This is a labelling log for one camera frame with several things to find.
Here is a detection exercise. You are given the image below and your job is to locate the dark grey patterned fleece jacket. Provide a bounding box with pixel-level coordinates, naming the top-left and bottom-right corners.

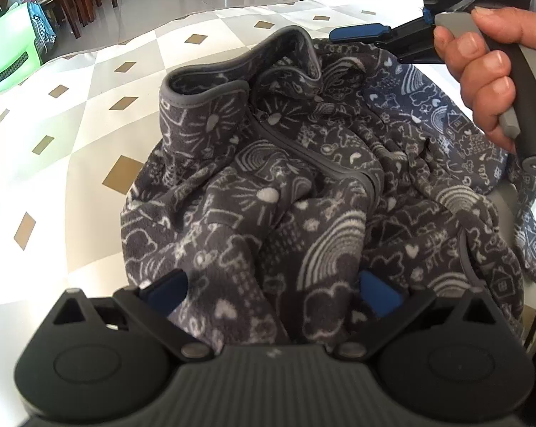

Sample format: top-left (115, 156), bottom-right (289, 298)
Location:
top-left (120, 26), bottom-right (536, 350)

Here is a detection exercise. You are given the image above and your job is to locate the checkered diamond tablecloth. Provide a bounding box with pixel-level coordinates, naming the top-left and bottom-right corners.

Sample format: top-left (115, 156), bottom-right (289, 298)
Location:
top-left (0, 0), bottom-right (536, 427)

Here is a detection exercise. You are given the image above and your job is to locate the green plastic stool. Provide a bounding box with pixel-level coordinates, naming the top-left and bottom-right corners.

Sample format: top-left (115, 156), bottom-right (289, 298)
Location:
top-left (0, 3), bottom-right (41, 92)

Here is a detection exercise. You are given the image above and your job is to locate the person's right hand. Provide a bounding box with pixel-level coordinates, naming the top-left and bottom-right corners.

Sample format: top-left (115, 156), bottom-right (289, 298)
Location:
top-left (434, 7), bottom-right (536, 152)

